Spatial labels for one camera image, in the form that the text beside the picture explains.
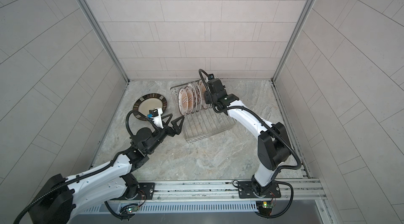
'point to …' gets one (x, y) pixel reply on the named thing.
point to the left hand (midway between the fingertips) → (182, 116)
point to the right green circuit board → (265, 205)
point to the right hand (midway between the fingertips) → (208, 92)
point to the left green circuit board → (133, 209)
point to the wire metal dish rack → (198, 125)
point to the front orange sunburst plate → (182, 101)
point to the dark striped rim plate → (147, 102)
